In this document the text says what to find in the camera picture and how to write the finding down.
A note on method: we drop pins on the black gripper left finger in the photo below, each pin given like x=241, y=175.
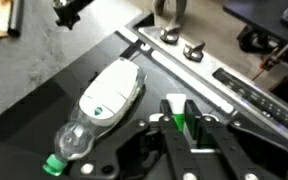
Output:
x=174, y=143

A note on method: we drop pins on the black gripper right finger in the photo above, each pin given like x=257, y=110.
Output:
x=217, y=143

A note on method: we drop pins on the green marker with white cap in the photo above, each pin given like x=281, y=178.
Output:
x=177, y=110

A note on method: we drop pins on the clear bottle with green cap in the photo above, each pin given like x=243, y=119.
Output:
x=107, y=96

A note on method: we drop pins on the steel stove knob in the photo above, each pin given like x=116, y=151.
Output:
x=169, y=34
x=194, y=50

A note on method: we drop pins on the black robot cart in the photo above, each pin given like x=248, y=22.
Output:
x=267, y=20

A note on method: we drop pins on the black glass cooktop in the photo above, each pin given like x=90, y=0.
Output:
x=34, y=123

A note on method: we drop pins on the black coffee dripper stand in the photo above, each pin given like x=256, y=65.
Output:
x=69, y=12

